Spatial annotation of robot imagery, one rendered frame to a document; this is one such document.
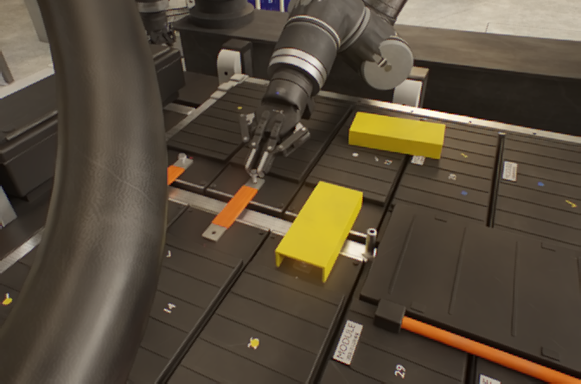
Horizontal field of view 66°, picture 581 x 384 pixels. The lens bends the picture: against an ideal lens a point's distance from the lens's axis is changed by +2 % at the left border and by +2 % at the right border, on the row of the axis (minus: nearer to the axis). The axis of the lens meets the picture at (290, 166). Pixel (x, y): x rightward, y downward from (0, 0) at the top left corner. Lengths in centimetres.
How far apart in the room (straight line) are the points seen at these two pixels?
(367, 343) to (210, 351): 17
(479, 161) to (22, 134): 73
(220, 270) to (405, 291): 23
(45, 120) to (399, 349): 61
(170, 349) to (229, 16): 135
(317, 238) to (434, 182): 24
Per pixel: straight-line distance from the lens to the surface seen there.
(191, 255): 63
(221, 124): 89
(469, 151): 85
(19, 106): 88
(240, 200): 70
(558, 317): 61
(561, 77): 148
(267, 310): 56
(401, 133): 81
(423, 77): 108
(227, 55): 123
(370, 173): 75
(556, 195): 80
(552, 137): 98
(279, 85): 75
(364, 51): 88
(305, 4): 84
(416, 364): 53
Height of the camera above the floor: 145
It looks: 36 degrees down
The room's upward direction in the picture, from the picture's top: 1 degrees counter-clockwise
